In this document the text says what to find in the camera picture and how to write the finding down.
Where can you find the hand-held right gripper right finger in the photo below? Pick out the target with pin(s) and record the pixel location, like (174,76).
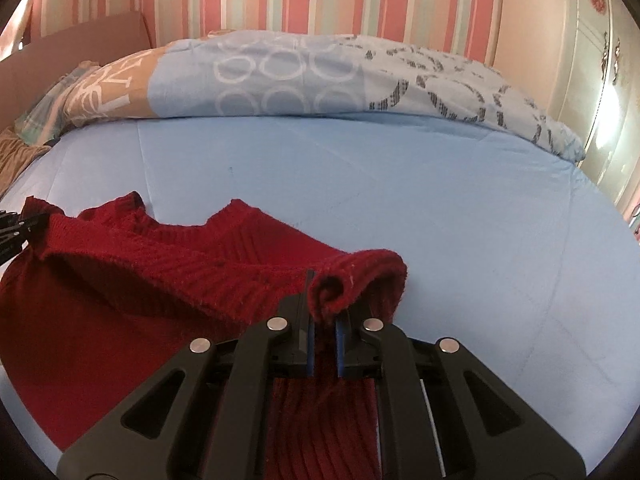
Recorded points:
(340,350)

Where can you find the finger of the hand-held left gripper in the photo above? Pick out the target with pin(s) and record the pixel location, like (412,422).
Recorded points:
(15,230)

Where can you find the red knitted sweater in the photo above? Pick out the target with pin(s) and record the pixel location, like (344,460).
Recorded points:
(125,285)

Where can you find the blue and tan printed duvet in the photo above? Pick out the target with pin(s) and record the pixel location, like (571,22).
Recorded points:
(300,75)

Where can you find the pink padded headboard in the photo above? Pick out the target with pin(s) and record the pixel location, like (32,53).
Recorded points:
(75,40)

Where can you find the brown pillow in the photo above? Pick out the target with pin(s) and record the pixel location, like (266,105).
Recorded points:
(15,155)

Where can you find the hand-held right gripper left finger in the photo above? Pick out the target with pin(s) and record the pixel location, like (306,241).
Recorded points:
(310,355)

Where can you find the light blue quilted bed sheet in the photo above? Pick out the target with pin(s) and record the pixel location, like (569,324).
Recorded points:
(400,185)

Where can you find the white wardrobe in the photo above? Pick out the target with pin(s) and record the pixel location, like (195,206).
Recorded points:
(590,85)

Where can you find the pink patterned object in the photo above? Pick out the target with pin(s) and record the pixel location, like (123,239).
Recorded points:
(632,222)

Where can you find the pastel checked pillow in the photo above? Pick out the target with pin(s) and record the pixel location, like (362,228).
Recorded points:
(45,110)

